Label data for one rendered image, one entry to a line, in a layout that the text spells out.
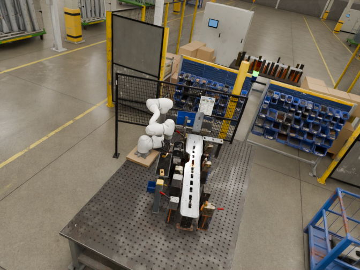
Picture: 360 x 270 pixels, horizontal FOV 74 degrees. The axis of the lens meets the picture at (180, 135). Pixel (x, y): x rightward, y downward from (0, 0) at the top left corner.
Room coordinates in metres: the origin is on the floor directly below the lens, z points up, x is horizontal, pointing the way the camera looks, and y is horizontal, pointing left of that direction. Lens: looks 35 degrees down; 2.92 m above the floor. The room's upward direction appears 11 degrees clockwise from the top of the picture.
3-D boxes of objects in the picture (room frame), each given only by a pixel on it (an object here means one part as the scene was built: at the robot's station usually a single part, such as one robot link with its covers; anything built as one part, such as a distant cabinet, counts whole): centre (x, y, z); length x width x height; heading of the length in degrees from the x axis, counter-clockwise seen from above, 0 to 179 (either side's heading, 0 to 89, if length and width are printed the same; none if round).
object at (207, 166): (2.21, -0.39, 0.87); 0.12 x 0.09 x 0.35; 91
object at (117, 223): (2.23, -0.16, 0.68); 2.56 x 1.61 x 0.04; 165
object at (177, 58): (5.89, 0.38, 0.52); 1.21 x 0.81 x 1.05; 169
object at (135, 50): (4.59, 1.14, 1.00); 1.34 x 0.14 x 2.00; 75
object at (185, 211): (2.12, -0.23, 1.00); 1.38 x 0.22 x 0.02; 1
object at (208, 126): (3.04, 0.00, 1.02); 0.90 x 0.22 x 0.03; 91
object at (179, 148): (2.24, -0.01, 0.94); 0.18 x 0.13 x 0.49; 1
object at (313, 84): (4.89, -2.98, 0.68); 1.20 x 0.80 x 1.35; 77
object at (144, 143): (2.50, 0.45, 0.91); 0.18 x 0.16 x 0.22; 121
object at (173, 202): (1.55, -0.07, 0.88); 0.11 x 0.10 x 0.36; 91
